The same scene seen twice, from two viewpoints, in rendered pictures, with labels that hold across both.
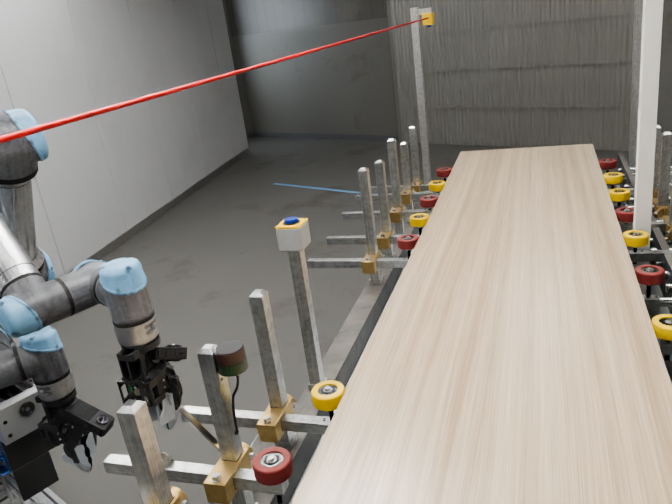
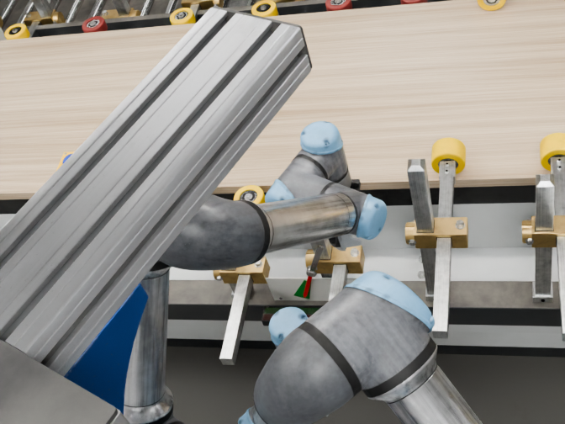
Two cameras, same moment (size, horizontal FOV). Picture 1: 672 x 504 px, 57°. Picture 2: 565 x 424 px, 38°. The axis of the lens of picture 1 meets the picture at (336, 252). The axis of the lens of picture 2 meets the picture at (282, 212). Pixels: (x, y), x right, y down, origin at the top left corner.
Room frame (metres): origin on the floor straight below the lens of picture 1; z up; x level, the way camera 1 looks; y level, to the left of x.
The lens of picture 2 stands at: (1.07, 1.49, 2.41)
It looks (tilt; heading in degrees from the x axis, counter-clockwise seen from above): 48 degrees down; 274
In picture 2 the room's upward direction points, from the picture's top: 20 degrees counter-clockwise
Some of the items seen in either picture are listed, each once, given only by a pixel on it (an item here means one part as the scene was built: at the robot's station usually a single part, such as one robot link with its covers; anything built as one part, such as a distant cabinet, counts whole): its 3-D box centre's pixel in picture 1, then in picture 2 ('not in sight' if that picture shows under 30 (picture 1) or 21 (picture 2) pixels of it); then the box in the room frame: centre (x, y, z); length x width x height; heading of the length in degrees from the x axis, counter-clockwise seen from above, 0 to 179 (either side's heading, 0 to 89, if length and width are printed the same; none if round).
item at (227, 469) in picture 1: (231, 471); (335, 258); (1.09, 0.29, 0.85); 0.13 x 0.06 x 0.05; 160
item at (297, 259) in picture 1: (307, 319); not in sight; (1.59, 0.11, 0.92); 0.05 x 0.04 x 0.45; 160
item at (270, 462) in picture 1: (275, 479); not in sight; (1.03, 0.19, 0.85); 0.08 x 0.08 x 0.11
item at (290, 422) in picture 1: (259, 420); (245, 284); (1.32, 0.25, 0.80); 0.43 x 0.03 x 0.04; 70
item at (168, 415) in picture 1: (166, 415); not in sight; (1.04, 0.37, 1.04); 0.06 x 0.03 x 0.09; 160
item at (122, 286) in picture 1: (125, 291); (323, 152); (1.05, 0.39, 1.30); 0.09 x 0.08 x 0.11; 44
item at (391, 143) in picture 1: (396, 190); not in sight; (2.75, -0.31, 0.94); 0.03 x 0.03 x 0.48; 70
